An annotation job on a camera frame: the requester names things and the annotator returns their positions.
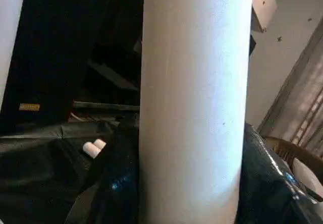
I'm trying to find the small yellow tag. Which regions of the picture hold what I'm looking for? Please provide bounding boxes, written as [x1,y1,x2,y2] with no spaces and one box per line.
[19,103,41,112]

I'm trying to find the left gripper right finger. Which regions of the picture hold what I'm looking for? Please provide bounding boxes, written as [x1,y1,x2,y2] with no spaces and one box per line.
[236,122,323,224]

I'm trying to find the grey metal rail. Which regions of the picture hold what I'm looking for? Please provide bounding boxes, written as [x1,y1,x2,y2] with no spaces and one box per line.
[73,100,141,113]

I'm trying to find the brown wicker chair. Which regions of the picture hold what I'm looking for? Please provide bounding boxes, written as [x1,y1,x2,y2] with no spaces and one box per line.
[263,136,323,194]

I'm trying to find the white cushion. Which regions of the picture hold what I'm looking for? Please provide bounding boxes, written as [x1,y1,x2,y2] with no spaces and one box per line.
[292,157,323,198]

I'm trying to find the grey curtain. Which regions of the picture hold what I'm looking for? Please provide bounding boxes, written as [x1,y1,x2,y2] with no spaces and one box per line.
[256,16,323,156]

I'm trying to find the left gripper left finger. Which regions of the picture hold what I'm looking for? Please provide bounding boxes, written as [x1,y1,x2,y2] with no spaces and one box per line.
[65,125,142,224]

